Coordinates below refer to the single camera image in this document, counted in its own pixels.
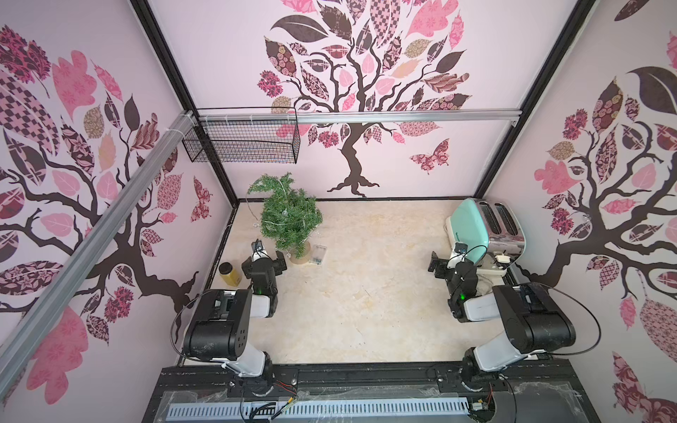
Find small green christmas tree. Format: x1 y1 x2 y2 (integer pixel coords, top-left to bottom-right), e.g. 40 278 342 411
247 173 323 259

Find clear string lights with stars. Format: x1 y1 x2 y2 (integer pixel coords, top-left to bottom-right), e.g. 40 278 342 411
250 173 312 241

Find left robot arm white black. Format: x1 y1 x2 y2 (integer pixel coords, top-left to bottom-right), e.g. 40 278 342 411
182 252 287 384

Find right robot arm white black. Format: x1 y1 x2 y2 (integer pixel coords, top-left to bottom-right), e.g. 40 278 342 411
428 252 577 391

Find yellow jar with black lid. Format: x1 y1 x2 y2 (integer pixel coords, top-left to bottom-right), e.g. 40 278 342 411
218 262 242 288

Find mint green toaster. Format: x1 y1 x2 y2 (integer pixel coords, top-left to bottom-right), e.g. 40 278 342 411
444 198 526 277

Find clear plastic battery box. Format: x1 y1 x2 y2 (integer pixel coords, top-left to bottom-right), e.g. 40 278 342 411
310 244 327 265

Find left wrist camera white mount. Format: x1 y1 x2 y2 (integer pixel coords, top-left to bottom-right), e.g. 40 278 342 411
251 239 269 262

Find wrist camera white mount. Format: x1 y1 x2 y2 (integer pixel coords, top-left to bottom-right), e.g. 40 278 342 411
447 241 468 269
251 239 269 262

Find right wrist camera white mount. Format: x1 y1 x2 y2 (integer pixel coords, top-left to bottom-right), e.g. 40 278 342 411
447 241 468 269

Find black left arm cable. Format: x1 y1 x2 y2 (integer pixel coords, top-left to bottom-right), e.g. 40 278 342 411
168 295 202 361

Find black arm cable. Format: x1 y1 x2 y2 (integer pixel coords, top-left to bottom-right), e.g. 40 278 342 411
168 295 202 361
544 284 602 356

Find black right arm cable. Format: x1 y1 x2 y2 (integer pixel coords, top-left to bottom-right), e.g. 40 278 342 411
544 284 602 356

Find white slotted cable duct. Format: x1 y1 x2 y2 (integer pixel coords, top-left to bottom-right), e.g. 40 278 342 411
161 398 469 422

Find black base frame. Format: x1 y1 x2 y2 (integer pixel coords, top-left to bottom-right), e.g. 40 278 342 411
143 360 599 422

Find black wire basket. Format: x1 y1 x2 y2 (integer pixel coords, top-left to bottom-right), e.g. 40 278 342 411
183 106 301 164

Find back wall aluminium rail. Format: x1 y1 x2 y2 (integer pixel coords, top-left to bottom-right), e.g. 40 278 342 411
199 109 522 124

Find wall aluminium rail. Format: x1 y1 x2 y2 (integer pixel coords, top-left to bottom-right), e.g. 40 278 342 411
1 110 195 395
199 109 522 124

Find left wall aluminium rail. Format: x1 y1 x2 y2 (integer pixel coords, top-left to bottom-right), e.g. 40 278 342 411
1 110 195 395

